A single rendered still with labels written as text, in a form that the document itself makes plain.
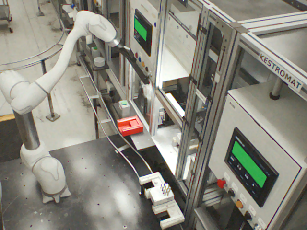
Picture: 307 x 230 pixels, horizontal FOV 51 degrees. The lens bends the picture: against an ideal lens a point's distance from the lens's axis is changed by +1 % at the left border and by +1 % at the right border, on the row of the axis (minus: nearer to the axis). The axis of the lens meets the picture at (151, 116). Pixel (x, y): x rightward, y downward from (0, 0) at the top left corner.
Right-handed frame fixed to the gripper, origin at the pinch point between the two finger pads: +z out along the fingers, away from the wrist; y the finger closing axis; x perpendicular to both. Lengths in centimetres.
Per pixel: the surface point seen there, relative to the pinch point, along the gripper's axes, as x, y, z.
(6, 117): 69, 201, 74
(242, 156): 43, -96, -25
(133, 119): 30.6, 8.0, 37.9
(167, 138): 34, -18, 50
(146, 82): 10.8, -12.9, 7.1
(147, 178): 66, -27, 33
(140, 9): -24.7, -4.5, -17.7
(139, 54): -5.9, 0.4, 5.3
